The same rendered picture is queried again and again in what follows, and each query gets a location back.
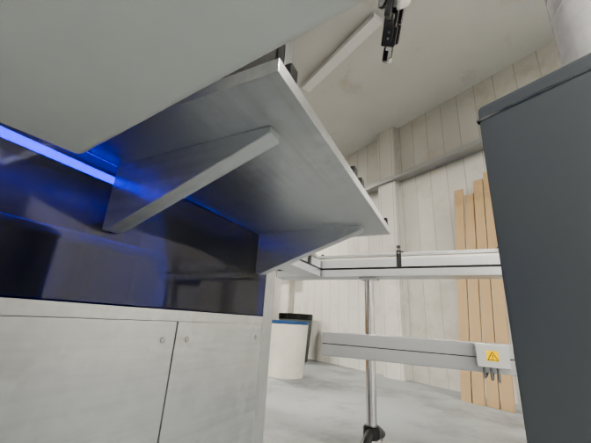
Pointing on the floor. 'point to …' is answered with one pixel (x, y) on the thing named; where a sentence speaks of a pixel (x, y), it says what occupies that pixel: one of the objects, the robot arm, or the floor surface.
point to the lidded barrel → (288, 349)
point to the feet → (373, 434)
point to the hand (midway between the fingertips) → (390, 35)
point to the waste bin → (299, 321)
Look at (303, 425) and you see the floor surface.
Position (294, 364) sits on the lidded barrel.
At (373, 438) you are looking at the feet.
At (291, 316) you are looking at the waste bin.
